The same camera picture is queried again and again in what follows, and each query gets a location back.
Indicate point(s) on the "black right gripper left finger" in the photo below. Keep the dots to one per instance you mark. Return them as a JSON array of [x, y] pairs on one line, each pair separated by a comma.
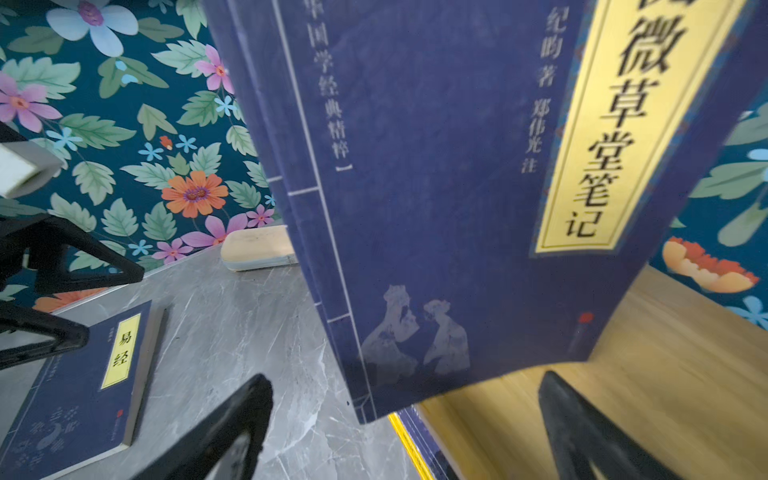
[[226, 444]]

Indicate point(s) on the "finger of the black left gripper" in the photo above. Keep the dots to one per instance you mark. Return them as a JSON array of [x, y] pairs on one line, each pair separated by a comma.
[[44, 242], [43, 335]]

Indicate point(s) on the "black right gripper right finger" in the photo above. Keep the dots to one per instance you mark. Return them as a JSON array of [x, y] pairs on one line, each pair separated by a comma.
[[586, 444]]

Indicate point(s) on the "dark portrait book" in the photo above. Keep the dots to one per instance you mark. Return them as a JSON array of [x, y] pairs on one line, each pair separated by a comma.
[[426, 443]]

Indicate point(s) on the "wooden white bookshelf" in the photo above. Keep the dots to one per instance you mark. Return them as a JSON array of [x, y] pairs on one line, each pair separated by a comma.
[[681, 375]]

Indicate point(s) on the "yellow book under shelf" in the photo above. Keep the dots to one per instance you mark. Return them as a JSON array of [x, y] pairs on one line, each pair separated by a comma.
[[424, 471]]

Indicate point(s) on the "beige oblong pad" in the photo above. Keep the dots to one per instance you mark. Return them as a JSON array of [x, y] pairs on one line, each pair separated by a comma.
[[259, 248]]

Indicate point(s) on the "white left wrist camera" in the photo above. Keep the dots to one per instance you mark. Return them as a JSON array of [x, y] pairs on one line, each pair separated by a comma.
[[25, 168]]

